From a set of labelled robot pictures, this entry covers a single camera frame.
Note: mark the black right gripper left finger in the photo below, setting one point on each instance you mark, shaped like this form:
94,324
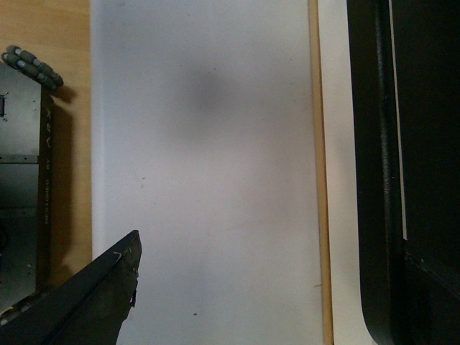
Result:
89,308

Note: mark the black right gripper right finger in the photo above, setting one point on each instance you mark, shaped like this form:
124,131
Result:
432,289

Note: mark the black drawer handle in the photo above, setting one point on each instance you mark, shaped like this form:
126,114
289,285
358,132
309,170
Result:
404,59

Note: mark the metal robot base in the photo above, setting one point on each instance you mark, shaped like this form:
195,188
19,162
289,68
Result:
27,113

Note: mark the wooden drawer cabinet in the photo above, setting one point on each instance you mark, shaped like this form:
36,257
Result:
321,181

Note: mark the grey omni wheel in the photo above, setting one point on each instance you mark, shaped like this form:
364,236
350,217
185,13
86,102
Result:
32,67

